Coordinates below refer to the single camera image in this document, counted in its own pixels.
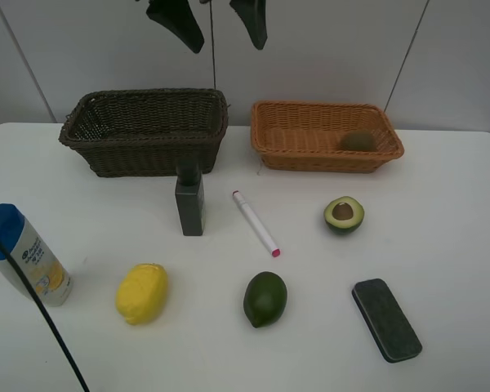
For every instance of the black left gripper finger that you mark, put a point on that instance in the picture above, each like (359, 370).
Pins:
(178, 18)
(253, 15)

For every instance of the brown kiwi fruit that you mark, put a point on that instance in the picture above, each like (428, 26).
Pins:
(358, 141)

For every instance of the dark green square bottle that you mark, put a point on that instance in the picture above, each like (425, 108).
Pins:
(189, 193)

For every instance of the white pink-tipped marker pen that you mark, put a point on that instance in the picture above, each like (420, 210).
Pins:
(258, 227)

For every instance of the halved avocado with pit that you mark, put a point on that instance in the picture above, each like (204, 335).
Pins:
(343, 215)

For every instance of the yellow lemon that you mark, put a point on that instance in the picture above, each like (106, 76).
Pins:
(142, 294)

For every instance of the dark green lime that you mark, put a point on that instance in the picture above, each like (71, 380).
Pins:
(265, 299)

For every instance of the white blue shampoo bottle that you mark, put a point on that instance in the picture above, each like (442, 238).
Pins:
(45, 273)

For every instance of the dark brown wicker basket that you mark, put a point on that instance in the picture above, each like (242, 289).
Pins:
(144, 132)

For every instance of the orange wicker basket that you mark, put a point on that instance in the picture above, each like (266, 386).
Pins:
(305, 136)

